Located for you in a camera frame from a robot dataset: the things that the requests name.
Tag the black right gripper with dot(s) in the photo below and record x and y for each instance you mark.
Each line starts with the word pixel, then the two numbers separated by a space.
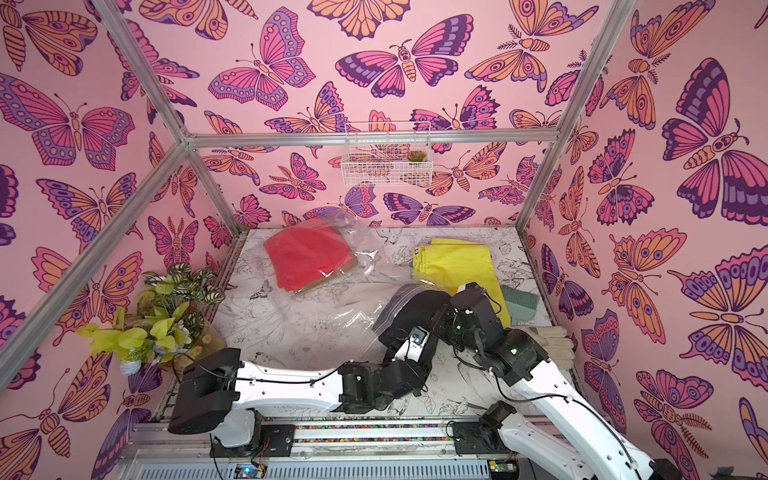
pixel 459 306

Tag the yellow garment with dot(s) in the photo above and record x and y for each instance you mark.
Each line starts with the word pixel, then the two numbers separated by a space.
pixel 452 263

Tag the clear plastic vacuum bag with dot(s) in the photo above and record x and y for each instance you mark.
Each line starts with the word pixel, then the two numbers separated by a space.
pixel 322 327

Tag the red garment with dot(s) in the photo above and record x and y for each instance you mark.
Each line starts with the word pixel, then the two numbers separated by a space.
pixel 304 247

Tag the dark grey garment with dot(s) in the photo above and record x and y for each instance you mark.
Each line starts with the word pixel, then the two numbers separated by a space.
pixel 411 306

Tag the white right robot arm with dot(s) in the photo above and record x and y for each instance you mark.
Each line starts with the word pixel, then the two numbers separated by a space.
pixel 540 415

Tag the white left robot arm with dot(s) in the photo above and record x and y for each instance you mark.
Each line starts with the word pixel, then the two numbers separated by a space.
pixel 225 397

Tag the beige work glove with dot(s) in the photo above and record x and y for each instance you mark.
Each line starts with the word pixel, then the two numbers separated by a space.
pixel 555 342

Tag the brown folded garment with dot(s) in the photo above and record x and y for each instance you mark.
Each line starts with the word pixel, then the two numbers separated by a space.
pixel 317 278

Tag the small green succulent plant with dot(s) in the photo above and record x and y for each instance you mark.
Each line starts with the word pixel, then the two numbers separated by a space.
pixel 417 156

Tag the green leafy potted plant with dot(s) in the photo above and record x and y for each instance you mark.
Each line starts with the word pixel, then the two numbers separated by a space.
pixel 170 326

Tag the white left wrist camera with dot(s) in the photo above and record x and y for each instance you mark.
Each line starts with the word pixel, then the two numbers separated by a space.
pixel 415 344

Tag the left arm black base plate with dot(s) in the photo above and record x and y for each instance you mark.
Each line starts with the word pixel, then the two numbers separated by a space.
pixel 271 440

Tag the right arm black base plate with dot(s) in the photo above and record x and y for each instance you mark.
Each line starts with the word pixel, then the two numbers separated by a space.
pixel 475 438

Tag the white wire wall basket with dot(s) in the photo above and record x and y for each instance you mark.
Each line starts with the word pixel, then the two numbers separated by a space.
pixel 376 152

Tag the aluminium mounting rail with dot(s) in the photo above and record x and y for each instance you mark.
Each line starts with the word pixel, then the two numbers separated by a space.
pixel 384 449

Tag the aluminium frame bars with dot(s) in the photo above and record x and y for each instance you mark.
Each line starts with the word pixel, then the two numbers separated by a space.
pixel 43 317

